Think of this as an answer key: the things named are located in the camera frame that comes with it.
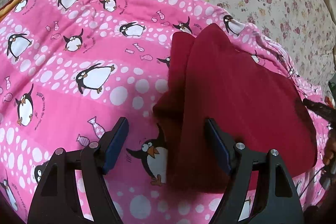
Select dark red garment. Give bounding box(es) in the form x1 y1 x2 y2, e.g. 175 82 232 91
153 24 317 193

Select person's right hand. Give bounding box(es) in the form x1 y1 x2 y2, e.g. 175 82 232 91
322 129 336 165

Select pink penguin blanket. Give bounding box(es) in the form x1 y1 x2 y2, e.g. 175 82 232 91
0 0 334 224

